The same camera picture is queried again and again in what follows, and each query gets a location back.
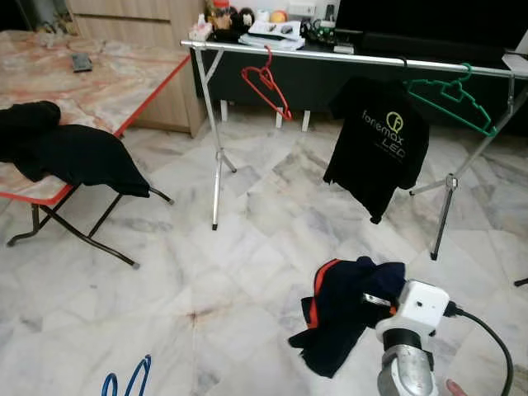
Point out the black TV console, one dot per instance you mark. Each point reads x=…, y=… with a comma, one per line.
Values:
x=330, y=82

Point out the orange ball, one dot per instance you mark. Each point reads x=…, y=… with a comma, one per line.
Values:
x=279, y=16

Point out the red-lidded jar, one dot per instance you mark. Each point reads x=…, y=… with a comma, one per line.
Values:
x=220, y=14

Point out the black shirt with green logo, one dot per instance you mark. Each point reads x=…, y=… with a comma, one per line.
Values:
x=371, y=165

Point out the white paper sheet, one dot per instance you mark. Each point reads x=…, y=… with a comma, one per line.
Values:
x=516, y=62

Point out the person's hand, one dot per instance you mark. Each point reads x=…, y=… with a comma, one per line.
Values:
x=456, y=388

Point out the white rectangular box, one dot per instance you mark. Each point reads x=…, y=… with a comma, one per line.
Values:
x=302, y=10

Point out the green plastic hanger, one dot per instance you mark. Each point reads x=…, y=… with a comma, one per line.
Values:
x=492, y=130

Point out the small black phone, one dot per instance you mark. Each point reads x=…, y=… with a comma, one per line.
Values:
x=81, y=63

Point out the light wooden cabinet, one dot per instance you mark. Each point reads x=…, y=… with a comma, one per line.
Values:
x=132, y=16

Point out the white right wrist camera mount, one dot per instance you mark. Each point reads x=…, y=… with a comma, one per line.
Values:
x=421, y=305

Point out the green electronics pile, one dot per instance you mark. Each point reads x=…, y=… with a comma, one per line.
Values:
x=319, y=30

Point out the marble-top folding table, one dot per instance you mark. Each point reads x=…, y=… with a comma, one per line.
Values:
x=99, y=91

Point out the blue plastic hanger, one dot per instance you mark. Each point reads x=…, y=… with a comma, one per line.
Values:
x=107, y=384

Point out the black upright remote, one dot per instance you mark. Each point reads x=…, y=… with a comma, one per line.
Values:
x=330, y=12

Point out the black garment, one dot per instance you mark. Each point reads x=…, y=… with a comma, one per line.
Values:
x=74, y=157

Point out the red plastic hanger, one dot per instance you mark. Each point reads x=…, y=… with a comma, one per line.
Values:
x=286, y=114

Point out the small white device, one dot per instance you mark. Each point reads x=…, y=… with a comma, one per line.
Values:
x=344, y=48

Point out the black television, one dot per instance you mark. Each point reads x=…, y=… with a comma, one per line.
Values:
x=429, y=21

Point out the pink tissue box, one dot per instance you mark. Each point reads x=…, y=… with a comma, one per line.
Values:
x=201, y=31

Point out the silver metal clothes rack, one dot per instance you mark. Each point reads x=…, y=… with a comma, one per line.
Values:
x=247, y=49

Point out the black round ornament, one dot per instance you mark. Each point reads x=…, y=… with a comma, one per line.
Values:
x=244, y=17

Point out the small white cup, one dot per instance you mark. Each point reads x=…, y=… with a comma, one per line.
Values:
x=264, y=16

